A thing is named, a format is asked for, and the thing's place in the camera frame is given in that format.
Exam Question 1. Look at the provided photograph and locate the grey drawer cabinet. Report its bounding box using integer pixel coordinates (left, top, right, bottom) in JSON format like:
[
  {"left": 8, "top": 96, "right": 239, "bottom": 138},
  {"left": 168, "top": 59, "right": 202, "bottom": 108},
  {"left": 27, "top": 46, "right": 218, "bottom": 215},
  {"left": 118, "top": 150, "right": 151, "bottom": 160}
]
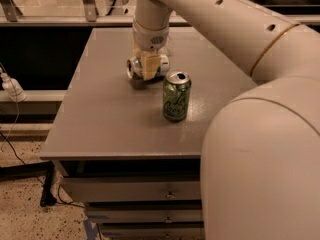
[{"left": 39, "top": 25, "right": 258, "bottom": 240}]

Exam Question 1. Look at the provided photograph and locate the bottom grey drawer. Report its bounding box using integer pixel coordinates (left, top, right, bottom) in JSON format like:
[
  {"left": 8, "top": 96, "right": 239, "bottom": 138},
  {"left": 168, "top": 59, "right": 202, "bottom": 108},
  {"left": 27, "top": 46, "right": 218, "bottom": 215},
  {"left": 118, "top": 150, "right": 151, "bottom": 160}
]
[{"left": 99, "top": 222, "right": 204, "bottom": 239}]

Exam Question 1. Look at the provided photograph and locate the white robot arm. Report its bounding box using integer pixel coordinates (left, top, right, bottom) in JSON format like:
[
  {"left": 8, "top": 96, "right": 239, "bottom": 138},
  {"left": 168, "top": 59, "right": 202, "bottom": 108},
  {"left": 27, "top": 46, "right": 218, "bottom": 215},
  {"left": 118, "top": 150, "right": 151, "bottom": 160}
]
[{"left": 133, "top": 0, "right": 320, "bottom": 240}]

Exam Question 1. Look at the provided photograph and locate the black metal stand leg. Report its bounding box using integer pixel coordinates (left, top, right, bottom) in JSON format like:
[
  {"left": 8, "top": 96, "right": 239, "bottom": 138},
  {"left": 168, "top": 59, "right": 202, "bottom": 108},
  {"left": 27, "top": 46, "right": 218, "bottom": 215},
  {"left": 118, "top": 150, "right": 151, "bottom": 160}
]
[{"left": 0, "top": 162, "right": 57, "bottom": 207}]

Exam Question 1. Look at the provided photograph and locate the green LaCroix can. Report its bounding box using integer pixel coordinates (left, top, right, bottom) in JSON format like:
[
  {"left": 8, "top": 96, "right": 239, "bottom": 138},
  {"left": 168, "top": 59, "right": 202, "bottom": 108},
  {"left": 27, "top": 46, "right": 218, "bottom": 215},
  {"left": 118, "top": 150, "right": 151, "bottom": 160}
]
[{"left": 163, "top": 69, "right": 191, "bottom": 122}]

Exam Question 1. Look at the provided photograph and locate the middle grey drawer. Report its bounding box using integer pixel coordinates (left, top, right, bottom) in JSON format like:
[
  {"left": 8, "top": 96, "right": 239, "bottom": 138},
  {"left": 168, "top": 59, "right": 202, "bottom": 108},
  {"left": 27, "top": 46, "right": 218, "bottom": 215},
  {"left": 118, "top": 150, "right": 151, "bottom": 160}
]
[{"left": 85, "top": 200, "right": 203, "bottom": 223}]

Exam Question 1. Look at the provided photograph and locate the metal railing frame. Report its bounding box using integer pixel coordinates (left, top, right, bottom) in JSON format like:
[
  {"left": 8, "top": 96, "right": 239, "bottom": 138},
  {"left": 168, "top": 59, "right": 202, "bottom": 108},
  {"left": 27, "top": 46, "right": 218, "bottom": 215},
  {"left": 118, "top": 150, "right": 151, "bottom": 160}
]
[{"left": 1, "top": 0, "right": 320, "bottom": 26}]

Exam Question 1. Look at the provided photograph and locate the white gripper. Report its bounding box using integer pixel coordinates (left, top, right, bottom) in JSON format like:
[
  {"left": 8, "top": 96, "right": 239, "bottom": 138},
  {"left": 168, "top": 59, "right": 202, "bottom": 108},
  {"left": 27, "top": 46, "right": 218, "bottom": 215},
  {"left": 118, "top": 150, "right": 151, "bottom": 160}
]
[{"left": 132, "top": 20, "right": 169, "bottom": 81}]

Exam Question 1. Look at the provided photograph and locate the white green 7up can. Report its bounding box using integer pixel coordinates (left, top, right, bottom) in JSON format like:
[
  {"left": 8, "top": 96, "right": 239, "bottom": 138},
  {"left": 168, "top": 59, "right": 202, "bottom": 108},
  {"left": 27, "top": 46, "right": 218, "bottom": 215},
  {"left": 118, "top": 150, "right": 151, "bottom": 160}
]
[{"left": 127, "top": 55, "right": 170, "bottom": 81}]

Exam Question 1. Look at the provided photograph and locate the top grey drawer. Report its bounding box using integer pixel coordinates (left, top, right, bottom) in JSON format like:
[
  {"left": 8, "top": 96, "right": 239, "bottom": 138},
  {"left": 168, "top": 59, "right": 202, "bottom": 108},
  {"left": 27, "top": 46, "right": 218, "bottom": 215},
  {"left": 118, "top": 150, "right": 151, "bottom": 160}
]
[{"left": 61, "top": 175, "right": 201, "bottom": 203}]

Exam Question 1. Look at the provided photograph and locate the grey drawer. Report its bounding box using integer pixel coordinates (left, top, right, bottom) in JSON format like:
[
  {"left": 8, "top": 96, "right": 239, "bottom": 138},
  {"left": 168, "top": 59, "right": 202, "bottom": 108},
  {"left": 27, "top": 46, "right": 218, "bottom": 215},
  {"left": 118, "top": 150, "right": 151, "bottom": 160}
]
[
  {"left": 85, "top": 200, "right": 203, "bottom": 223},
  {"left": 99, "top": 222, "right": 204, "bottom": 239},
  {"left": 61, "top": 175, "right": 201, "bottom": 203}
]

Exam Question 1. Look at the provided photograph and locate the black floor cable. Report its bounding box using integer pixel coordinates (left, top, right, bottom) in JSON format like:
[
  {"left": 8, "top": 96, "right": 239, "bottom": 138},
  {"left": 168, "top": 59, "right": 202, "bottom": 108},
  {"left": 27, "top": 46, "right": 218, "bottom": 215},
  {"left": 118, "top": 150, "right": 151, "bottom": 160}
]
[{"left": 0, "top": 62, "right": 86, "bottom": 209}]

